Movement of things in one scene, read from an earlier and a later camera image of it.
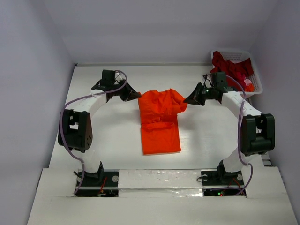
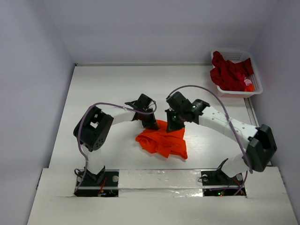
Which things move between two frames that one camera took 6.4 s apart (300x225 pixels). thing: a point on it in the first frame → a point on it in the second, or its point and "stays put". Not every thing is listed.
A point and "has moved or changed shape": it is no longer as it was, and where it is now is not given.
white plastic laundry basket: [235, 56] stays put
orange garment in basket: [250, 88] stays put
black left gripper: [129, 93] → [151, 123]
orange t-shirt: [160, 128] has moved or changed shape
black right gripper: [200, 93] → [175, 116]
